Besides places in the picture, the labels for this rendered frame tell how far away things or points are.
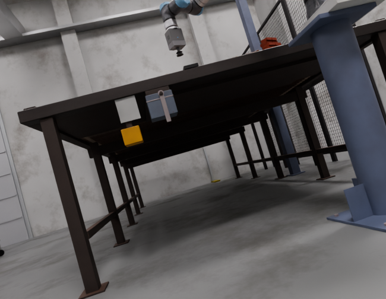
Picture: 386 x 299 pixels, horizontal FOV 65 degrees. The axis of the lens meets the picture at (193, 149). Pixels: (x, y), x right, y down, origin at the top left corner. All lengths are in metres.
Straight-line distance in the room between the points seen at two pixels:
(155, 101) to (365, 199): 1.05
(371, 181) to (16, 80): 6.87
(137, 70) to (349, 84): 5.93
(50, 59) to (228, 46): 3.95
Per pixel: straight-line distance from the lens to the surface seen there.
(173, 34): 1.86
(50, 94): 7.13
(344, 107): 1.46
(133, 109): 1.54
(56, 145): 1.59
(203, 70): 1.60
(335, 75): 1.47
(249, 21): 4.09
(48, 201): 6.89
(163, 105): 1.51
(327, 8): 1.44
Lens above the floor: 0.43
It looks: 3 degrees up
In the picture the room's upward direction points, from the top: 17 degrees counter-clockwise
